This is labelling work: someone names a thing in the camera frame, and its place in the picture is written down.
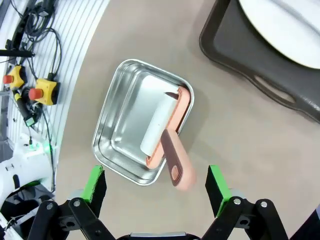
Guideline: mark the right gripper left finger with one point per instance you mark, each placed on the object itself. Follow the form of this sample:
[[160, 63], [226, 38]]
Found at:
[[92, 185]]

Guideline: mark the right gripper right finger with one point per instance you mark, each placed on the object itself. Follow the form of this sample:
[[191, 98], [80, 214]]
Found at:
[[218, 187]]

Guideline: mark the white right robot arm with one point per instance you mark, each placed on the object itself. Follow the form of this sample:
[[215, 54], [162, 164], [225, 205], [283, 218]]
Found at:
[[25, 162]]

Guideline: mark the pink lint roller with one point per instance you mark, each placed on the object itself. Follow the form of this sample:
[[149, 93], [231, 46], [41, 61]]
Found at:
[[182, 170]]

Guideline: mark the rectangular stainless steel tray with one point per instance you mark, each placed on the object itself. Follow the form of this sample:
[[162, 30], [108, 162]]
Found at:
[[120, 120]]

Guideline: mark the green black connector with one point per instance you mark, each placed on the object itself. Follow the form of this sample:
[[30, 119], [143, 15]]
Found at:
[[30, 121]]

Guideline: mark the yellow emergency stop button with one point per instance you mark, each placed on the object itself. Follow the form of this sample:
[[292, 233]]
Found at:
[[47, 92], [17, 75]]

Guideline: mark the dark brown serving tray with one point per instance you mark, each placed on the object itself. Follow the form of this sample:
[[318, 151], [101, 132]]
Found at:
[[237, 50]]

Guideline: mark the white slotted mounting plate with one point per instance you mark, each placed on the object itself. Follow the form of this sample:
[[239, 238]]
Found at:
[[75, 37]]

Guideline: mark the black metal rod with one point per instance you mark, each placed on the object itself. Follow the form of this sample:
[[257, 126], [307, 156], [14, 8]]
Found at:
[[15, 53]]

